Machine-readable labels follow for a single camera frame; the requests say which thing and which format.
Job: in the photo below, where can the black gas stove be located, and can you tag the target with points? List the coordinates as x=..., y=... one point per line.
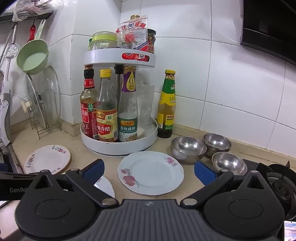
x=279, y=185

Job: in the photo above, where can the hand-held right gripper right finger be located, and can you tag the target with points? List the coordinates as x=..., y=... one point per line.
x=203, y=173

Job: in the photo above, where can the green saucepan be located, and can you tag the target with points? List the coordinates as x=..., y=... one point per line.
x=32, y=58

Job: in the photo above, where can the small green bottle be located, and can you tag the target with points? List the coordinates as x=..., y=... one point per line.
x=90, y=44

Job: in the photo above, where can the yellow cap vinegar bottle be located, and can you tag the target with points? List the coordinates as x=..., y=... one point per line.
x=106, y=125

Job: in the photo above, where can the glass jar with green lid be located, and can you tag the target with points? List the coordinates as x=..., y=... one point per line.
x=104, y=38

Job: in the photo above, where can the glass pot lid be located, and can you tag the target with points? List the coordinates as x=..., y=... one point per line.
x=49, y=97

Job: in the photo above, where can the black wall shelf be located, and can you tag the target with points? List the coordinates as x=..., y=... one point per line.
x=23, y=18

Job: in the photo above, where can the stainless steel bowl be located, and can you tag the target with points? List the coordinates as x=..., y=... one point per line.
x=229, y=162
x=188, y=148
x=217, y=141

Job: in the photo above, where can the clear plastic bag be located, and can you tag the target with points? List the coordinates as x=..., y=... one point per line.
x=145, y=104

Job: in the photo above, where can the red label soy sauce bottle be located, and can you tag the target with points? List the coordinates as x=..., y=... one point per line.
x=89, y=85

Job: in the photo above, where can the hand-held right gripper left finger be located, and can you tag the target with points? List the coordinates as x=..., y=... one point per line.
x=94, y=171

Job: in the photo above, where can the gold cap bottle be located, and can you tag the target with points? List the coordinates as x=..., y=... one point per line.
x=134, y=18

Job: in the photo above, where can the floral white plate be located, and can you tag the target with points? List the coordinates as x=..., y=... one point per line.
x=46, y=160
x=106, y=187
x=150, y=173

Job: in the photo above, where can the green label yellow cap bottle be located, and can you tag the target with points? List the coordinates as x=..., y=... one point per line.
x=167, y=92

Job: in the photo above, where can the red print snack packet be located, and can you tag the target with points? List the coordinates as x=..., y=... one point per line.
x=131, y=34

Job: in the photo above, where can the white plastic tool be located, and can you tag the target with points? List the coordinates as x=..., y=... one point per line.
x=4, y=104

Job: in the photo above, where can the crumpled plastic bag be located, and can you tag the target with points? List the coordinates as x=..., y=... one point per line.
x=30, y=8

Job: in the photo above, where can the green-orange labelled jar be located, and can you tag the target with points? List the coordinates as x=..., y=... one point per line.
x=127, y=129

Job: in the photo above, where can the steel hanging utensil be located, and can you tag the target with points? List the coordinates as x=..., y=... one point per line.
x=14, y=32

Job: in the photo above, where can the dark jar with black lid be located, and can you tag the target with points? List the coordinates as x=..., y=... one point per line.
x=151, y=37

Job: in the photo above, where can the black range hood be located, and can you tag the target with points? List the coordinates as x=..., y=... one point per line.
x=270, y=27

